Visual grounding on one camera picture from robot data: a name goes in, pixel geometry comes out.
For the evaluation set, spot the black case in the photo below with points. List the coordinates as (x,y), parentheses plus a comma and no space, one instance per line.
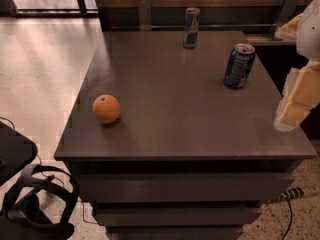
(16,151)

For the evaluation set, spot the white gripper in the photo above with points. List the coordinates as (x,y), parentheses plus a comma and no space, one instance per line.
(309,34)

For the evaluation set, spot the striped power strip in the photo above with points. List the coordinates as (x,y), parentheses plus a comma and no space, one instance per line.
(290,194)

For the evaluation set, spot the slim blue silver can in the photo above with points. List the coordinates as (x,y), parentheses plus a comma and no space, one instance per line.
(191,27)

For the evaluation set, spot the grey drawer cabinet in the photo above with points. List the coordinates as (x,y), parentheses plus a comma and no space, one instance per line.
(188,158)

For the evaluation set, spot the blue soda can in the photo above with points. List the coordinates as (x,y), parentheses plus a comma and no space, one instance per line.
(239,65)

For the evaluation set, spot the grey metal wall rail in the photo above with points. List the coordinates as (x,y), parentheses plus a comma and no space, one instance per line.
(252,20)

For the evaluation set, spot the black VR headset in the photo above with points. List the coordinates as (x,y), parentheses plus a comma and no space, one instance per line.
(21,216)

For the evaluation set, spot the orange fruit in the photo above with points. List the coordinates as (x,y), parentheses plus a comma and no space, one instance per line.
(106,108)

